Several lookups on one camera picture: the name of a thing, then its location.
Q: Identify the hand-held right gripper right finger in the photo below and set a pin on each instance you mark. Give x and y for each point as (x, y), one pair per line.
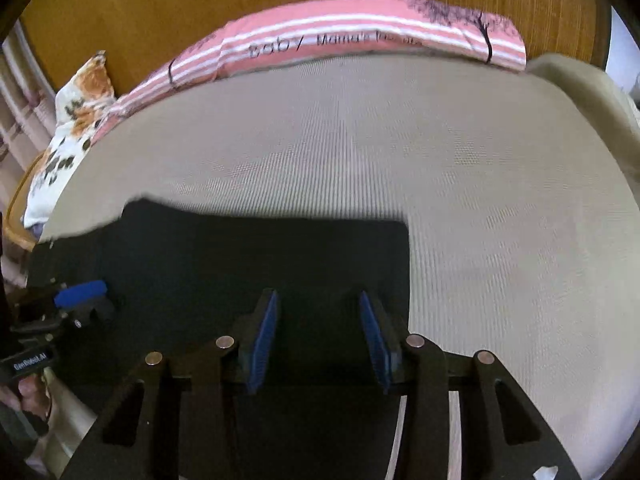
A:
(376, 340)

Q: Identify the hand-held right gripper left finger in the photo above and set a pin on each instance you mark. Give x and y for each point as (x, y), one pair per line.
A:
(264, 345)

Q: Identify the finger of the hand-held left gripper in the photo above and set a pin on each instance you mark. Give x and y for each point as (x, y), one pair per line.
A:
(80, 292)

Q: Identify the black pants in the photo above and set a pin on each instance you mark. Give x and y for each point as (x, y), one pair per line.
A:
(200, 270)

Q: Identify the person's left hand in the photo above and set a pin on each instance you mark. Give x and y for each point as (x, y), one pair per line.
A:
(31, 394)

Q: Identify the wicker chair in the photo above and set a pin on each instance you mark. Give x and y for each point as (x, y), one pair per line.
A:
(20, 210)

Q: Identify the floral pillow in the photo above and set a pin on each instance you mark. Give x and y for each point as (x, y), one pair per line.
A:
(70, 125)

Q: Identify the grey woven bed mat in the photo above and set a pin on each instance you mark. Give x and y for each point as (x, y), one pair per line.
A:
(400, 160)

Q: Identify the pale patterned curtain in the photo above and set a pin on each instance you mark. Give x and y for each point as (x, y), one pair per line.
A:
(25, 100)

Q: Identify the wooden headboard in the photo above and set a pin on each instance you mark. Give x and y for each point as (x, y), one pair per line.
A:
(175, 0)

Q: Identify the pink striped Baby pillow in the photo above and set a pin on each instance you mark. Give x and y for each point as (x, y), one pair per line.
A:
(350, 25)

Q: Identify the beige cushion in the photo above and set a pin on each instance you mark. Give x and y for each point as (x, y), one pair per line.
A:
(595, 105)

